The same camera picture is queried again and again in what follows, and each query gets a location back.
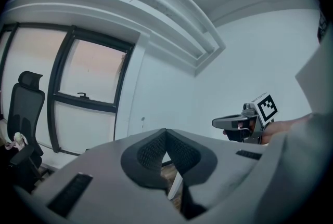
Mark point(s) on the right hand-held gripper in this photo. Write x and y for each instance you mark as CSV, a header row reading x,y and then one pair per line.
x,y
265,111

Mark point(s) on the white broom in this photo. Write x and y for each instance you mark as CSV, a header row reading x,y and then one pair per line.
x,y
142,119

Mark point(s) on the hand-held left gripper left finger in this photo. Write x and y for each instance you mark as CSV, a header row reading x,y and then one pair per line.
x,y
104,165

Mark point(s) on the person's black t-shirt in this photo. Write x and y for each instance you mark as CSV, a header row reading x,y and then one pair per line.
x,y
325,20

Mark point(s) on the black window frame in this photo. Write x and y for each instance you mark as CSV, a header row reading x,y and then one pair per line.
x,y
86,104

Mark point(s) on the person's right forearm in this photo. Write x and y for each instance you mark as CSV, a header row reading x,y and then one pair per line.
x,y
286,126

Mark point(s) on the black mesh office chair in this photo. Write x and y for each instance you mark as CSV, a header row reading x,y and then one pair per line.
x,y
24,106

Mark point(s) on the white plush toy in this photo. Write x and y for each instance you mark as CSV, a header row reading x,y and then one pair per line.
x,y
18,138

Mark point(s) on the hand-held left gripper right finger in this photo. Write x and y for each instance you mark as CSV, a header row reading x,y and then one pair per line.
x,y
229,165

